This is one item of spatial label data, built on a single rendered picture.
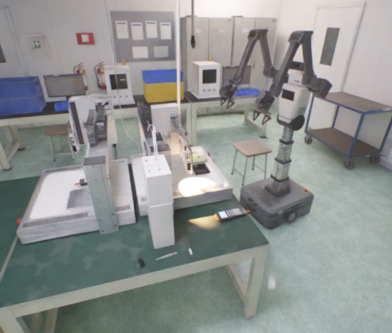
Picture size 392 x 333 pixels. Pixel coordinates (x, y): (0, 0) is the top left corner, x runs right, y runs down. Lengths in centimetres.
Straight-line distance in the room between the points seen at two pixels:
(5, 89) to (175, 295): 342
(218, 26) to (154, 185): 466
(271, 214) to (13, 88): 363
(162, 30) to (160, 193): 474
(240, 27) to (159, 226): 490
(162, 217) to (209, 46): 456
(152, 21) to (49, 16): 181
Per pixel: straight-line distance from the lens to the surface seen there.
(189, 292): 224
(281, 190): 285
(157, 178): 123
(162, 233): 144
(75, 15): 570
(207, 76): 435
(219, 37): 563
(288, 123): 249
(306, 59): 214
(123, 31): 567
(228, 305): 219
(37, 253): 171
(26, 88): 425
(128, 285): 146
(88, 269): 151
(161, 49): 576
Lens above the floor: 185
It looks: 30 degrees down
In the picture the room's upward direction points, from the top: straight up
